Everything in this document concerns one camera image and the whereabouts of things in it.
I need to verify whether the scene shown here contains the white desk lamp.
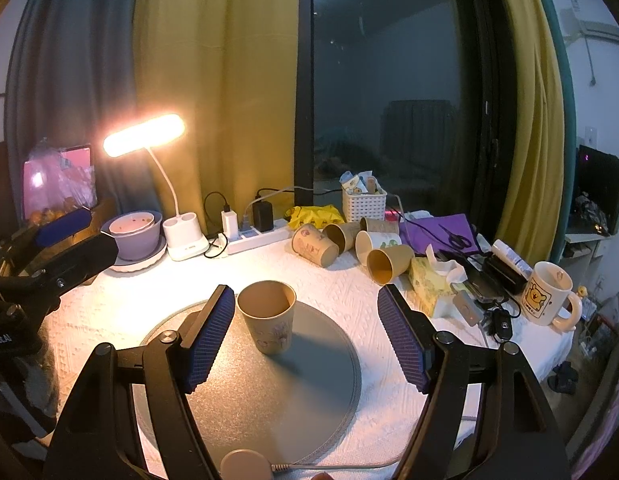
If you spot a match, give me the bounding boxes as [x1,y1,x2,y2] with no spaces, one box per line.
[103,114,210,262]

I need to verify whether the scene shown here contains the plastic bag with snacks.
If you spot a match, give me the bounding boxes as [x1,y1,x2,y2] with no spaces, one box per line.
[22,144,98,221]

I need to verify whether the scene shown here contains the white tube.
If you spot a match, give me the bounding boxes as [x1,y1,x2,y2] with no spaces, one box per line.
[491,239,533,279]

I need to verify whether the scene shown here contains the grey blue curtain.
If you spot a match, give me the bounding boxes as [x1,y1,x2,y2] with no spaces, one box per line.
[4,0,156,223]

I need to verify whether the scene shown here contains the black scissors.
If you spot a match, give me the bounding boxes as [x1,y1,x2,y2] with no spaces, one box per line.
[439,223,473,251]

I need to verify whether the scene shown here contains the yellow curtain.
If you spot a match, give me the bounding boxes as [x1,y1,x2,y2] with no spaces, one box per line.
[133,0,301,241]
[491,0,566,267]

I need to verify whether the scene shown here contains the plain brown paper cup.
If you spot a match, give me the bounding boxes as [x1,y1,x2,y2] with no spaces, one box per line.
[323,222,361,254]

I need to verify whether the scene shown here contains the packets in basket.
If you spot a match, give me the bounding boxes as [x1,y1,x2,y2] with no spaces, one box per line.
[339,170,383,196]

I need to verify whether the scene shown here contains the white air conditioner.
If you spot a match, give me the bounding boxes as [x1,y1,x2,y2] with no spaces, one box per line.
[559,7,619,42]

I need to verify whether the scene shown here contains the white round puck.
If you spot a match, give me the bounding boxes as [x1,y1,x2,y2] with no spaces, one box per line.
[220,450,275,480]

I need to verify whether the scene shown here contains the teal curtain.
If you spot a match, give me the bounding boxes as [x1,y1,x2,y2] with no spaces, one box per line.
[531,0,579,282]

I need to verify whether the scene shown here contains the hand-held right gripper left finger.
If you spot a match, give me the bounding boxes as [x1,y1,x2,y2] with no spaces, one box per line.
[42,284,236,480]

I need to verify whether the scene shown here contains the white power strip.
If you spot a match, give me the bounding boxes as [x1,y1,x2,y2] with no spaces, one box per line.
[226,225,296,256]

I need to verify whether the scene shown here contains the dark window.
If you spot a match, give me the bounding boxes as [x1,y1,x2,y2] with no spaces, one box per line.
[295,0,506,227]

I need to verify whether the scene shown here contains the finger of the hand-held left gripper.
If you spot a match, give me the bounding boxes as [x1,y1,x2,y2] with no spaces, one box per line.
[0,234,119,317]
[0,208,95,281]

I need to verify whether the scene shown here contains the tan printed paper cup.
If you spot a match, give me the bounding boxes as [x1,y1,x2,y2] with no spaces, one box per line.
[236,281,296,356]

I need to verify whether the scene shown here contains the yellow cloth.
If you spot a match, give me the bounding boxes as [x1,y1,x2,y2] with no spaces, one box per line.
[285,204,347,229]

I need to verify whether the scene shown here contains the yellow green tissue pack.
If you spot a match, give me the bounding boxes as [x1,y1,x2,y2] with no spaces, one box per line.
[408,244,468,319]

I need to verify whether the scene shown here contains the tan paper cup orange inside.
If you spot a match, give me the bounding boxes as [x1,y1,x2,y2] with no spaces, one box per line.
[366,244,415,286]

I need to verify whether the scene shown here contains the black box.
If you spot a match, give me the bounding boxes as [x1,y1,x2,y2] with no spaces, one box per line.
[482,255,528,296]

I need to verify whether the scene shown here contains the white puck cable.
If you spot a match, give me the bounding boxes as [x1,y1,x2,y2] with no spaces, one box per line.
[271,410,406,474]

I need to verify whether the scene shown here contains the black charger plug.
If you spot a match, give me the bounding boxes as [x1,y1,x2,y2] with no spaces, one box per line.
[252,201,274,234]

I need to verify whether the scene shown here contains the dark slippers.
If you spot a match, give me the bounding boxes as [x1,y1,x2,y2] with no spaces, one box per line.
[546,362,578,394]

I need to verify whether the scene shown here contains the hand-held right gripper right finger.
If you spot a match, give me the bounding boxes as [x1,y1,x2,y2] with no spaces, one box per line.
[378,283,573,480]

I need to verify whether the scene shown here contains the white round plate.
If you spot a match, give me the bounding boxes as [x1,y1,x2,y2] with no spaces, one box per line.
[109,237,169,274]

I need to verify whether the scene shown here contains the purple bowl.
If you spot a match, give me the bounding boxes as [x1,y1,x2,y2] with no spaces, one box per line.
[101,210,164,261]

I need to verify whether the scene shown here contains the grey small controller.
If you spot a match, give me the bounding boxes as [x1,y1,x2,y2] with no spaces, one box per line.
[451,292,483,324]

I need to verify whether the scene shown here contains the purple folder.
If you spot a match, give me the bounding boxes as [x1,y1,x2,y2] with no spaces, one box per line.
[400,213,483,257]

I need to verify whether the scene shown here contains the white paper cup green print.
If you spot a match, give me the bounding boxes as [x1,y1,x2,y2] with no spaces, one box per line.
[355,230,403,266]

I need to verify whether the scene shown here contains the cream mug with bear print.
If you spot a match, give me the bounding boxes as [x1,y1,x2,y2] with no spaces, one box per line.
[520,261,583,332]

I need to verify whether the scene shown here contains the black charger cable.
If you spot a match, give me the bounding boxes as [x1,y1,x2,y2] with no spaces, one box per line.
[204,191,235,260]

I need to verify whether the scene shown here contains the white plastic basket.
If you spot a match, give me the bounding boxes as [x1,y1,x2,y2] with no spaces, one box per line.
[342,187,389,224]

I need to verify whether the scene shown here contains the black monitor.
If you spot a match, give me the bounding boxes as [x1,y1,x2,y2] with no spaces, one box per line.
[573,144,619,237]

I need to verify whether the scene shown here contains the tan paper cup pink print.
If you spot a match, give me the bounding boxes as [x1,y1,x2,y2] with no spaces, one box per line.
[291,223,339,267]

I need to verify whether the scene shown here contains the grey round mat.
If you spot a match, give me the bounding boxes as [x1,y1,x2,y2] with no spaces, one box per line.
[132,300,363,474]

